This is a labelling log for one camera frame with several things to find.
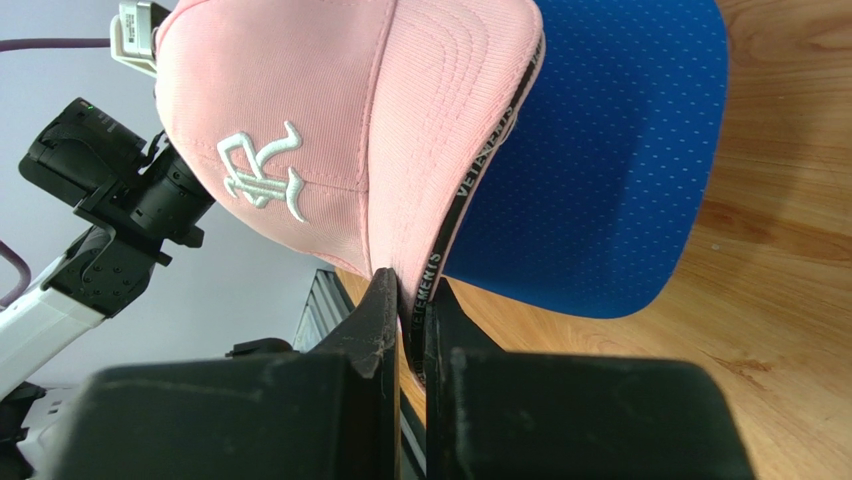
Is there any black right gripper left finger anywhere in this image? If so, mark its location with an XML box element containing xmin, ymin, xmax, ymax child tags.
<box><xmin>53</xmin><ymin>269</ymin><xmax>400</xmax><ymax>479</ymax></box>

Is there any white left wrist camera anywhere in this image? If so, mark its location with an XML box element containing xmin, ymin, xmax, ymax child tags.
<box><xmin>110</xmin><ymin>1</ymin><xmax>171</xmax><ymax>78</ymax></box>

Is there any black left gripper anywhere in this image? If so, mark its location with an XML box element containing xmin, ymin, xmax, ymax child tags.
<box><xmin>126</xmin><ymin>144</ymin><xmax>215</xmax><ymax>248</ymax></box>

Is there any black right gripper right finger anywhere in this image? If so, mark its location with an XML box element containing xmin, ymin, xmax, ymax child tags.
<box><xmin>425</xmin><ymin>280</ymin><xmax>755</xmax><ymax>479</ymax></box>

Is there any blue cap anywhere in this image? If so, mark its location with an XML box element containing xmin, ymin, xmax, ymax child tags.
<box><xmin>444</xmin><ymin>0</ymin><xmax>728</xmax><ymax>319</ymax></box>

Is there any light pink cap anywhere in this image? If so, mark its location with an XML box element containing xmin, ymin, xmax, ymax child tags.
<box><xmin>155</xmin><ymin>1</ymin><xmax>546</xmax><ymax>380</ymax></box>

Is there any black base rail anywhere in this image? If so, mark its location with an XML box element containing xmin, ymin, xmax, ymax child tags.
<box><xmin>226</xmin><ymin>267</ymin><xmax>427</xmax><ymax>480</ymax></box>

